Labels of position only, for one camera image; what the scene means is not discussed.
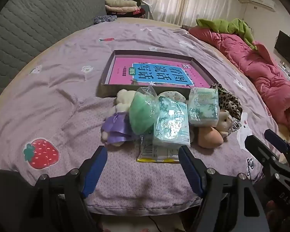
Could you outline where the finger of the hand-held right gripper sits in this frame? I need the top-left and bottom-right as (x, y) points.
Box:
(245, 135), (284, 174)
(264, 129), (290, 161)

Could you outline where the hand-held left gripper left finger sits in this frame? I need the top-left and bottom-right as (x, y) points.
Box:
(34, 146), (108, 232)

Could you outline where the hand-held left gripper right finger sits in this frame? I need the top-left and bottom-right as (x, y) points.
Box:
(177, 146), (269, 232)

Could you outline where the plush rabbit with tiara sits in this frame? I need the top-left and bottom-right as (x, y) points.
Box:
(197, 109), (242, 149)

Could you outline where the white yellow wipes packet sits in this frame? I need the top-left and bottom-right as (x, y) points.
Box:
(136, 134), (182, 163)

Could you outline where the cream plush bear purple dress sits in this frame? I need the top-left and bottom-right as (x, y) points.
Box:
(101, 89), (141, 147)

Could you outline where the green white tissue pack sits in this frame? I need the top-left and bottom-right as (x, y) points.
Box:
(153, 96), (191, 148)
(187, 87), (219, 127)

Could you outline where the leopard print scrunchie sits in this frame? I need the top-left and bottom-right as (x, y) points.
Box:
(209, 83), (243, 121)

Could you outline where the green sponge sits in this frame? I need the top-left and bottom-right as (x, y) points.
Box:
(129, 85), (160, 136)

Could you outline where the shallow grey cardboard box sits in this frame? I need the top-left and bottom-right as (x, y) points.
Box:
(98, 50), (219, 97)

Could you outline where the floral fabric cap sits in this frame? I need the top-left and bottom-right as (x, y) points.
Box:
(158, 90), (188, 104)

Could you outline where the pink quilt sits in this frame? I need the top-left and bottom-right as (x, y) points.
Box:
(188, 25), (290, 133)

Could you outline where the purple printed bed sheet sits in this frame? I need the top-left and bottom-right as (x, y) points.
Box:
(0, 17), (281, 217)

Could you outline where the black television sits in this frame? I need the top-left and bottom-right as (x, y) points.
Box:
(274, 30), (290, 66)

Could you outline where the pink and blue book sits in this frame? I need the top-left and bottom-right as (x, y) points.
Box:
(108, 57), (212, 87)

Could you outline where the green blanket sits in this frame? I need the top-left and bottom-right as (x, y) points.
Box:
(196, 18), (257, 50)

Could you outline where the white air conditioner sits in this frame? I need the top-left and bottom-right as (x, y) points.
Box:
(249, 0), (276, 11)

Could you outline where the dark knitted cloth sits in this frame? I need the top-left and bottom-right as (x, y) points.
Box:
(94, 15), (118, 25)

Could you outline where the grey quilted headboard cover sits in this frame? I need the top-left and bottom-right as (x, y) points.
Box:
(0, 0), (107, 112)

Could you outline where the dark red folded cloth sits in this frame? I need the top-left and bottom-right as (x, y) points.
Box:
(107, 8), (146, 18)

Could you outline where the pink folded cloth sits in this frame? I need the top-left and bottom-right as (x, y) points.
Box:
(106, 5), (142, 13)

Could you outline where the white curtain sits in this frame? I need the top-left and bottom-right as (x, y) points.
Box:
(135, 0), (237, 28)

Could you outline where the beige folded cloth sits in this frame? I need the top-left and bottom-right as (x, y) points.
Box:
(105, 0), (138, 7)

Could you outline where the black cable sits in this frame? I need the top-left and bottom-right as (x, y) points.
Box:
(148, 216), (165, 232)

